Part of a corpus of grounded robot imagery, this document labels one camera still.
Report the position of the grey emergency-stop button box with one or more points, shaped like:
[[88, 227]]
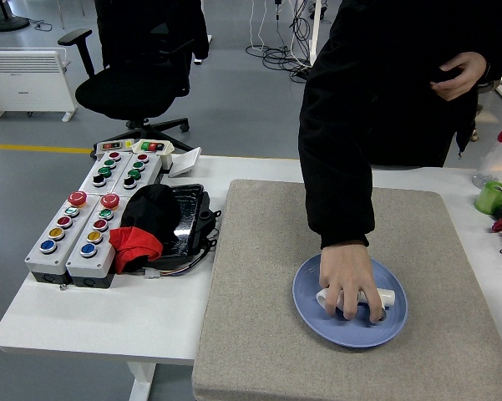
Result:
[[46, 259], [87, 265]]

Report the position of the person's left hand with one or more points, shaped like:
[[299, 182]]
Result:
[[463, 73]]

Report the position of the black plastic tray device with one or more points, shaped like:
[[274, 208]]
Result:
[[190, 217]]

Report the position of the clear bottle red cap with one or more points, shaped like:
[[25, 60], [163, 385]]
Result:
[[499, 156]]

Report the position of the white desk leg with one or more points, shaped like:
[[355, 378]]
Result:
[[314, 25]]

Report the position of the person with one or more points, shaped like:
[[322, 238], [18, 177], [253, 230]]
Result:
[[380, 104]]

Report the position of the small grey switch box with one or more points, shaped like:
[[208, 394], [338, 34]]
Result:
[[115, 146]]

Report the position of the white table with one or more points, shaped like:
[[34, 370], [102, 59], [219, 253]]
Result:
[[108, 313]]

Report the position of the blue plate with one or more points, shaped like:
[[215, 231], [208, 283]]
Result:
[[309, 292]]

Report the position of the white green-red switch box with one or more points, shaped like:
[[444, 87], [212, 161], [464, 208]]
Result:
[[152, 147]]

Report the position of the black cloth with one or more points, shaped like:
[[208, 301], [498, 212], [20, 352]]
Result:
[[150, 209]]

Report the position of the black round stand base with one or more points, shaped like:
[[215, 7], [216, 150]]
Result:
[[8, 24]]

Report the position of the grey four-button control box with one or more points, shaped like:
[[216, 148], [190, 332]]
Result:
[[148, 171], [92, 173]]

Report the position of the green tape roll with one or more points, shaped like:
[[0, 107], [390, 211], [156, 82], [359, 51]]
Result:
[[486, 200]]

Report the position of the grey-brown mat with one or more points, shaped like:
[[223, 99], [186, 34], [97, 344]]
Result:
[[255, 271]]

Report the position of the person's right hand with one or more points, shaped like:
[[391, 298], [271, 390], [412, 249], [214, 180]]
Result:
[[346, 271]]

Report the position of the black office chair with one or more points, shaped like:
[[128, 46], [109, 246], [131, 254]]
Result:
[[125, 92]]

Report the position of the white panel heater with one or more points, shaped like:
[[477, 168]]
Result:
[[25, 83]]

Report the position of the red cloth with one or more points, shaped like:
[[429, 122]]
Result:
[[133, 240]]

